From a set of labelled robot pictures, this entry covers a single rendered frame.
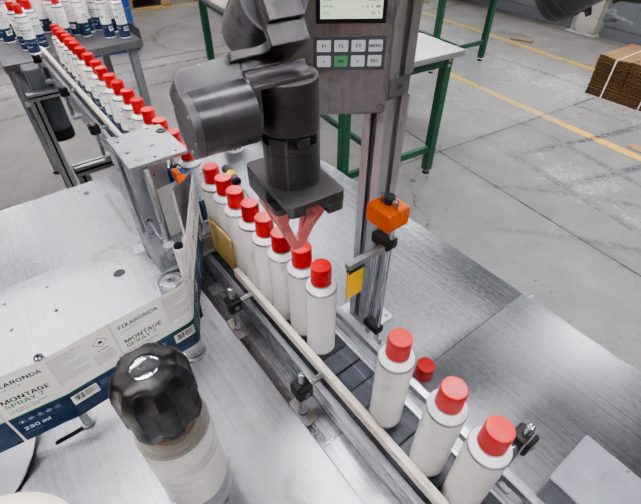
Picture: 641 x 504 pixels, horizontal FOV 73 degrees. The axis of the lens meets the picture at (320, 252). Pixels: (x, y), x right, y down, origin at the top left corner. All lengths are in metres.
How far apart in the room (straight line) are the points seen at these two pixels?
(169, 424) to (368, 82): 0.46
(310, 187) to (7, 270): 0.93
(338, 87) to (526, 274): 1.93
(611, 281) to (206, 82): 2.37
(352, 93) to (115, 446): 0.62
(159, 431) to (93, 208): 0.94
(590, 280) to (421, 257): 1.55
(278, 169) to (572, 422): 0.68
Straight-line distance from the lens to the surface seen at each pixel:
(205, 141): 0.37
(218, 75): 0.39
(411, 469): 0.69
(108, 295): 0.99
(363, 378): 0.78
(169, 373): 0.46
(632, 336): 2.36
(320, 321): 0.72
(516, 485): 0.67
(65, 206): 1.40
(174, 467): 0.56
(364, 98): 0.61
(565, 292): 2.40
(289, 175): 0.43
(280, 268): 0.75
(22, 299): 1.07
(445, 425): 0.58
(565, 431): 0.89
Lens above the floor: 1.55
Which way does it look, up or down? 42 degrees down
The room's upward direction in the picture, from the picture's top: straight up
